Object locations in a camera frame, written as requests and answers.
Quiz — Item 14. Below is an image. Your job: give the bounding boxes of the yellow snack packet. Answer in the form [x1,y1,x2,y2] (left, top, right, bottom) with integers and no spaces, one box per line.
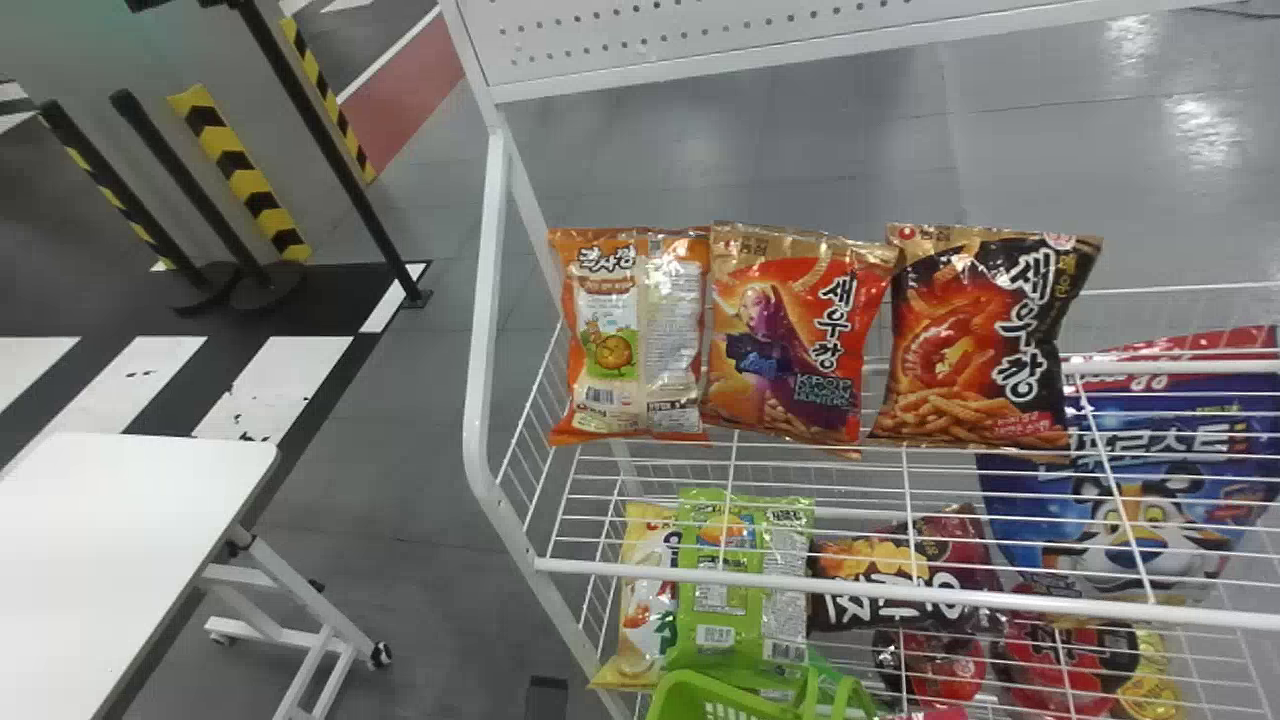
[589,501,683,692]

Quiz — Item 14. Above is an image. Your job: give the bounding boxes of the black and red snack packet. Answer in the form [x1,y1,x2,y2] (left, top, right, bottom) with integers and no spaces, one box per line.
[867,223,1104,452]

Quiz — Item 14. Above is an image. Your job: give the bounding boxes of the white wire rack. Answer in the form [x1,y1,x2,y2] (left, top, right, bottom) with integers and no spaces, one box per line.
[440,0,1280,720]

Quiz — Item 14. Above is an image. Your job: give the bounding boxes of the orange snack packet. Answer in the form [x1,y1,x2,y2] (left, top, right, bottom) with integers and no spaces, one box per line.
[547,227,714,447]

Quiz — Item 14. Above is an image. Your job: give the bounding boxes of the green basket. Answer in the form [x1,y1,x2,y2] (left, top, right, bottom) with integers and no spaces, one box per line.
[645,648,882,720]

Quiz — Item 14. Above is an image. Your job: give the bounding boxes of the wide yellow striped post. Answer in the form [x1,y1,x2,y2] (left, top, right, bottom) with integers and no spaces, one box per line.
[167,84,314,265]

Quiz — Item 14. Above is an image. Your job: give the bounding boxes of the blue cereal bag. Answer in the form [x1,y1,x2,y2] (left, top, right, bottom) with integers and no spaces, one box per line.
[977,324,1280,608]

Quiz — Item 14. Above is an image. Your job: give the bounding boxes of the slim striped post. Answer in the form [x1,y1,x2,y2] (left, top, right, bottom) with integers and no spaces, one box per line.
[37,98,241,317]

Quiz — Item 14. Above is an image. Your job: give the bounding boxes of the green snack packet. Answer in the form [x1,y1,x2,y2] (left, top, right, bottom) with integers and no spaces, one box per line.
[670,487,817,691]

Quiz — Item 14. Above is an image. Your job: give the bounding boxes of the tall black post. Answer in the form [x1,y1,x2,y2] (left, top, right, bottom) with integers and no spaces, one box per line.
[198,0,434,310]

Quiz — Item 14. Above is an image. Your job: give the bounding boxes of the small red snack packet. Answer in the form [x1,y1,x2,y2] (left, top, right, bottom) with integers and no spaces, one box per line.
[993,590,1143,717]
[872,627,991,707]

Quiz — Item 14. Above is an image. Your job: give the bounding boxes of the white side table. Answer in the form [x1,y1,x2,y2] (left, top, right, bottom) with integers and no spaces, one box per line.
[0,431,394,720]

